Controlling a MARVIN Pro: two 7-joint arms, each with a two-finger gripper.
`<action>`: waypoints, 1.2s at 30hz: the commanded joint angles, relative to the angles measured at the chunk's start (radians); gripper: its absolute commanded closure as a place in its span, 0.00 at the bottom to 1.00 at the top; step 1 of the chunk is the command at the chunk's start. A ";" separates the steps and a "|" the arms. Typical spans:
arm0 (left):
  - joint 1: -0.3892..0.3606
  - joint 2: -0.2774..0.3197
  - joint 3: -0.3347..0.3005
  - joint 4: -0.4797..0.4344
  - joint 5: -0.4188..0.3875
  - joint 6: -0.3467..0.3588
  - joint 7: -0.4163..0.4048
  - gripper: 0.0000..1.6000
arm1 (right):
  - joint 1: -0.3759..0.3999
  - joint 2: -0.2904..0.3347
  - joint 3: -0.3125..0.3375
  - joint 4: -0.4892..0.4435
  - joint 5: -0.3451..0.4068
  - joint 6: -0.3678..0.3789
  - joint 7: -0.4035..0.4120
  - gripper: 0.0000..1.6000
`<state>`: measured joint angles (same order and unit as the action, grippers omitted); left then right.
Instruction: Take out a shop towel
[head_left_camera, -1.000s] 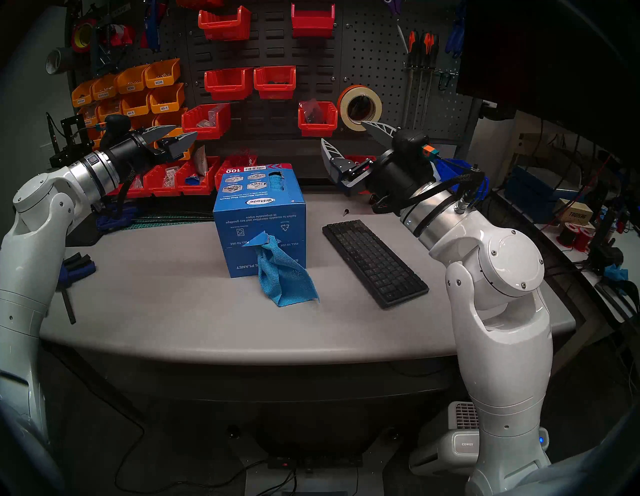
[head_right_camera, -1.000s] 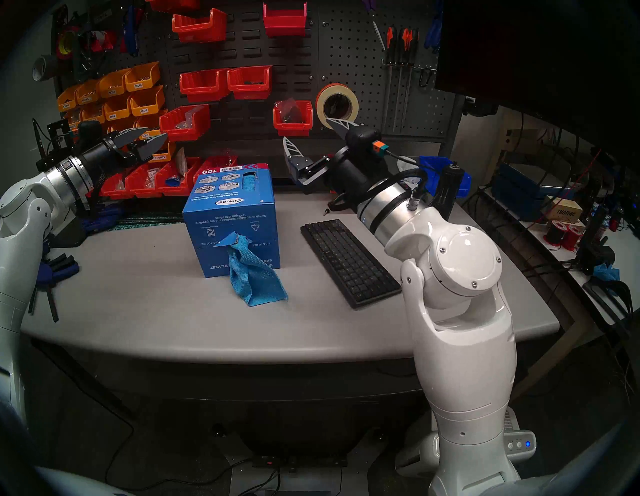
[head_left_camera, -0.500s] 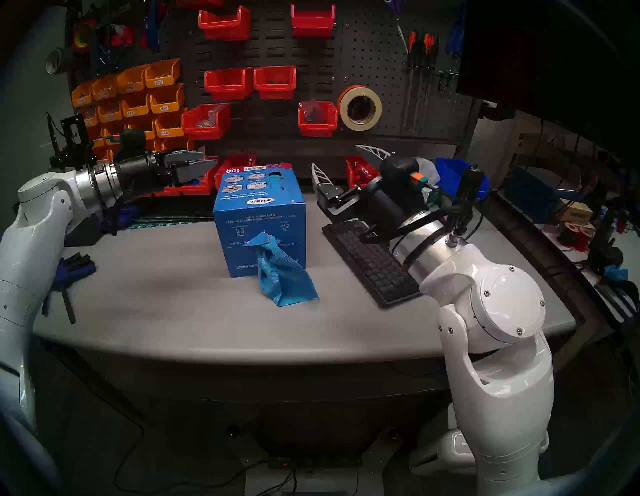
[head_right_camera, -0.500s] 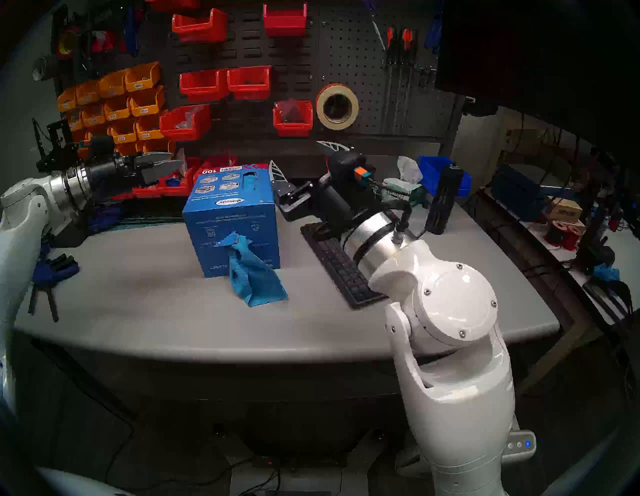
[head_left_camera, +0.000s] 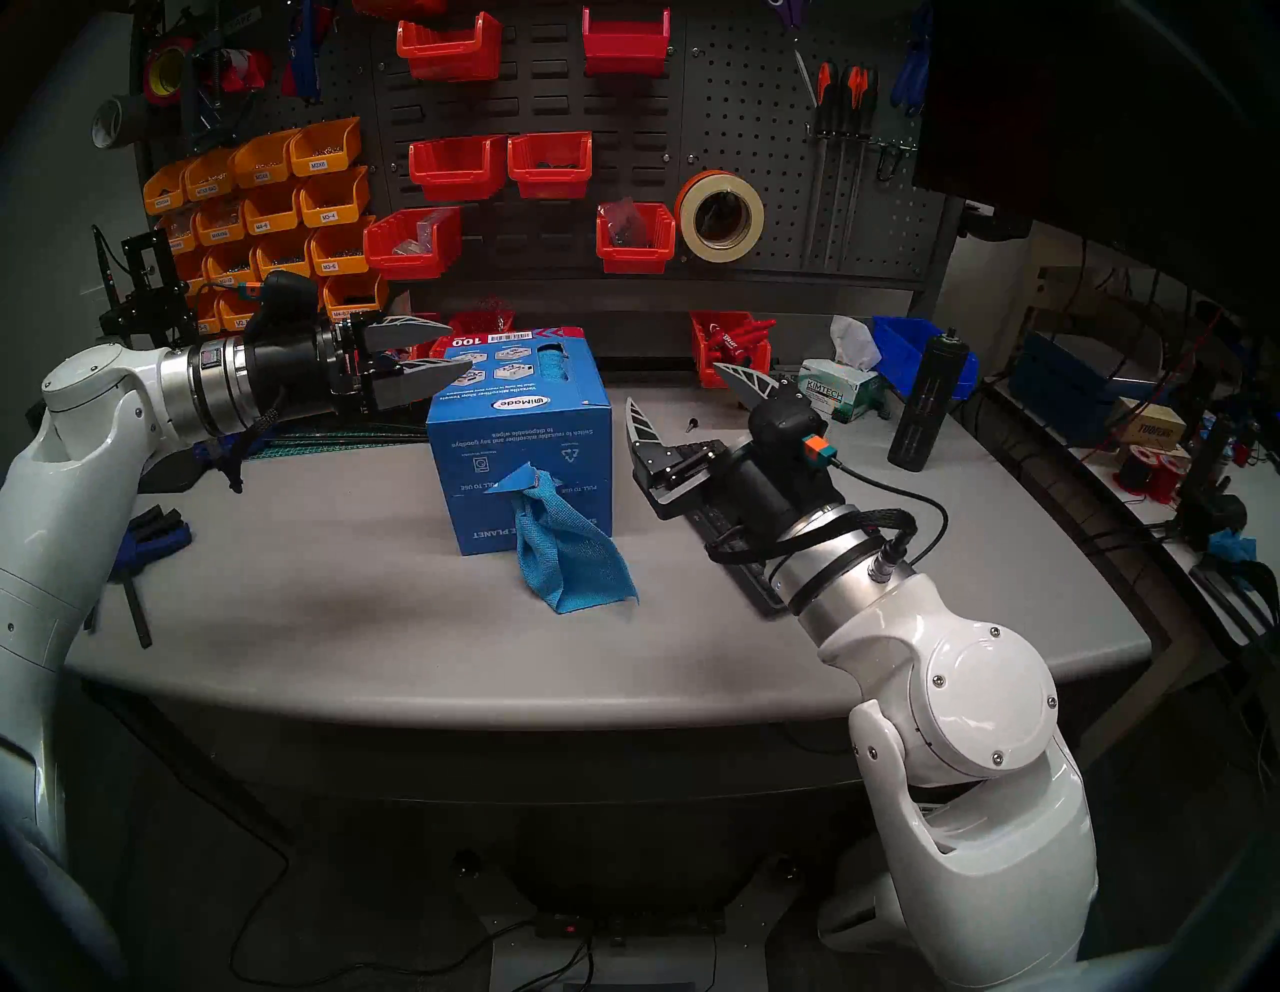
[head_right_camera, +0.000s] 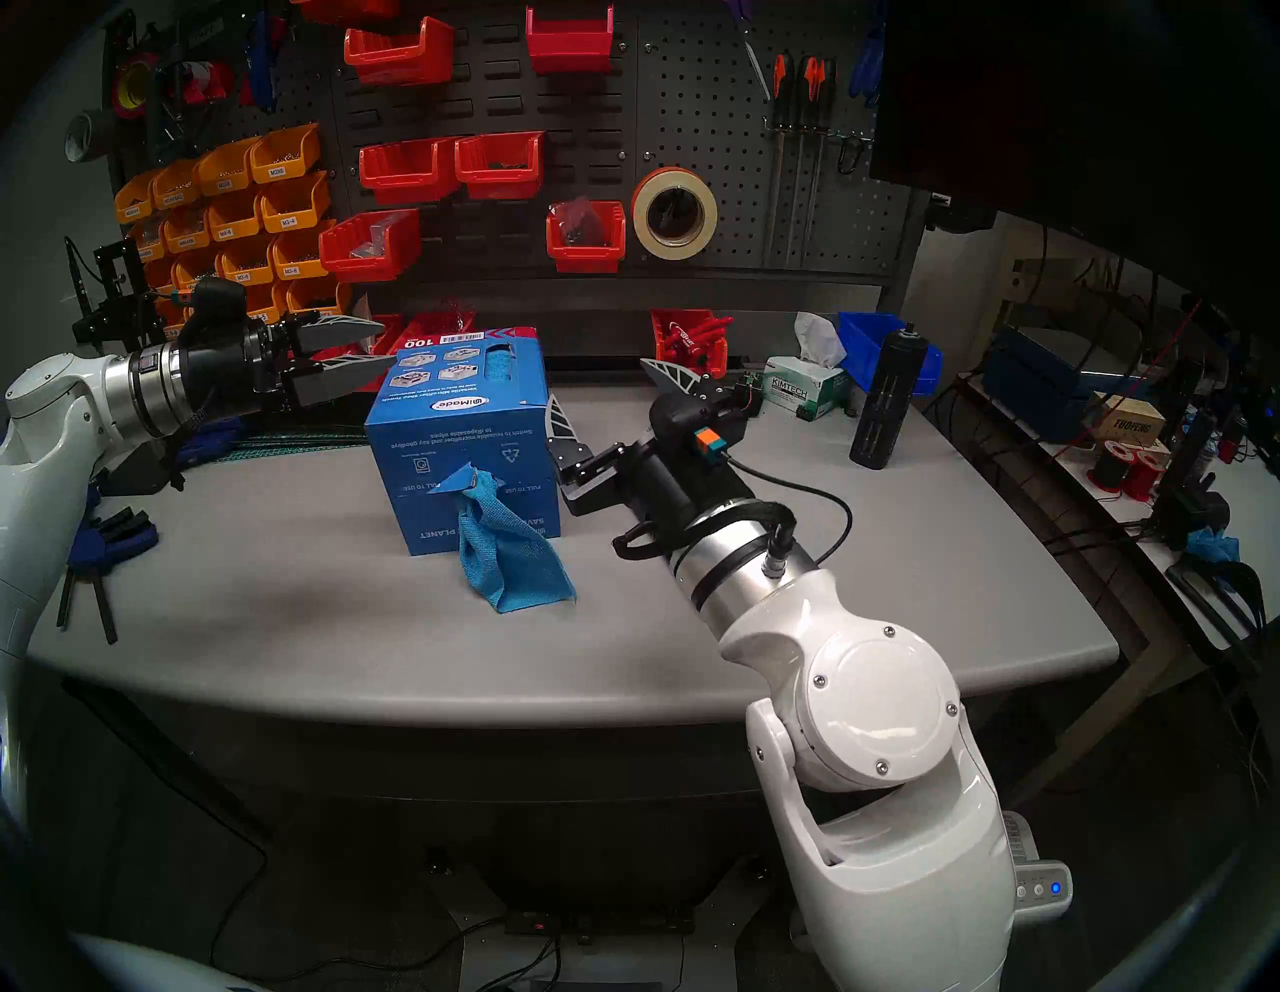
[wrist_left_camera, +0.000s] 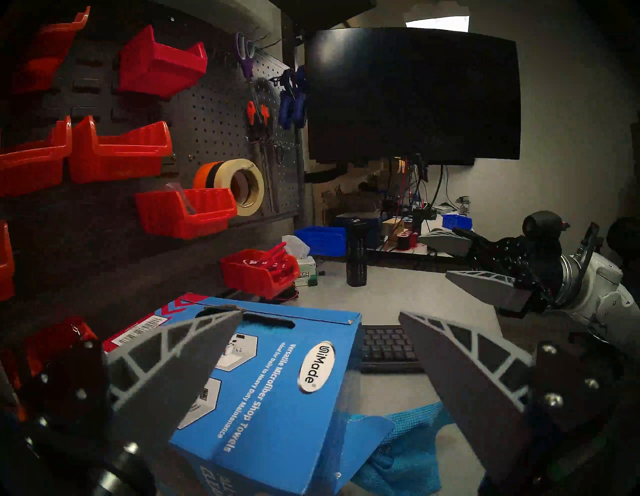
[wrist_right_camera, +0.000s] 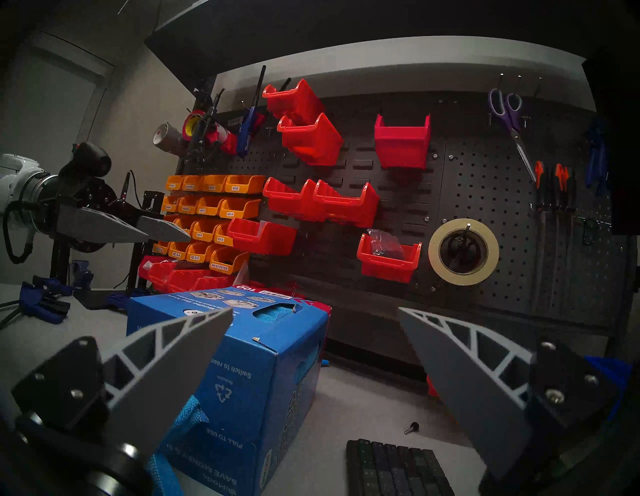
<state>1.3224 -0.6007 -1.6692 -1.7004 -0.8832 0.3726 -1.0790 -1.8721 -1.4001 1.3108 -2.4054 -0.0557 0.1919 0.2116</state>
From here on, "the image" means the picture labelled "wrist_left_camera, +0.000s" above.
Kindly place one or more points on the dark blue storage box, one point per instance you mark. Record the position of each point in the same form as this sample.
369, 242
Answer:
372, 230

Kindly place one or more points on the blue microfiber shop towel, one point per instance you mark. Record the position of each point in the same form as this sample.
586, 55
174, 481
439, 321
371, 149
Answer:
400, 445

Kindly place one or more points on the blue shop towel box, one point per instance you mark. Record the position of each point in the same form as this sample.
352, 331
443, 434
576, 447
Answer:
270, 400

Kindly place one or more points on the red bin with black parts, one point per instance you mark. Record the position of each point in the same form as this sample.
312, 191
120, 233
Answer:
185, 215

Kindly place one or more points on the black monitor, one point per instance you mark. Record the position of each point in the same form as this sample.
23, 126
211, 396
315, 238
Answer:
415, 95

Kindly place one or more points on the red bin with red mesh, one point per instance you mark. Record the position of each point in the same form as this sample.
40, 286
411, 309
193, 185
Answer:
55, 340

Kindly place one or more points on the deep red plastic storage bin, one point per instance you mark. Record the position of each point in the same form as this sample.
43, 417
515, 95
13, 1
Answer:
160, 65

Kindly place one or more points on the black cylindrical bottle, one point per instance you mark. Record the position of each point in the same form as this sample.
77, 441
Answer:
356, 255

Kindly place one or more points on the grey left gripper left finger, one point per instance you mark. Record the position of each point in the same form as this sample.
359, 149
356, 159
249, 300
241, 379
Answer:
160, 380

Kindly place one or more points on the dark grey pegboard panel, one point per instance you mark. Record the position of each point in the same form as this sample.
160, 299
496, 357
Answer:
210, 125

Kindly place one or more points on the red bin with clear bags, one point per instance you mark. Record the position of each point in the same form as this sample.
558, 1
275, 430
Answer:
5, 260

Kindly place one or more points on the small cardboard box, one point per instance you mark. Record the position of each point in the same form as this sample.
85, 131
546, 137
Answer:
392, 227

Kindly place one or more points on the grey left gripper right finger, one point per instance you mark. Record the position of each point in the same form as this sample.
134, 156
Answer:
465, 390

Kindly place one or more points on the beige masking tape roll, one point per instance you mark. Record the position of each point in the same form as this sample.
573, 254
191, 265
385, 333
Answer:
230, 172

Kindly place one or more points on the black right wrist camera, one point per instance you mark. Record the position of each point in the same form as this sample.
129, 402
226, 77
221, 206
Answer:
542, 225

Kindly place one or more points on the Kimtech tissue box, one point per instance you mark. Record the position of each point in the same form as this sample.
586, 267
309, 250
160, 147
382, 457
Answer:
306, 267

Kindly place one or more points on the orange tape roll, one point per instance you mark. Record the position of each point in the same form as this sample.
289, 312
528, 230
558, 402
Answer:
204, 176

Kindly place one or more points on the blue plastic bin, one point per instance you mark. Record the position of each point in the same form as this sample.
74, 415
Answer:
322, 241

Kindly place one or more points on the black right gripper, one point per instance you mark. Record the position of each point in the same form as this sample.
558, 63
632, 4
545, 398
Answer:
530, 265

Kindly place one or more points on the red bin with markers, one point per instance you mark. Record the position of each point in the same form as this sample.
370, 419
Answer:
255, 277

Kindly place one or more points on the black computer keyboard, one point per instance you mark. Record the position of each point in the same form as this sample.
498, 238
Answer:
387, 350

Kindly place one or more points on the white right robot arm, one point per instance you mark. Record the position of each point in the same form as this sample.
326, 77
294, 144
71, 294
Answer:
600, 295

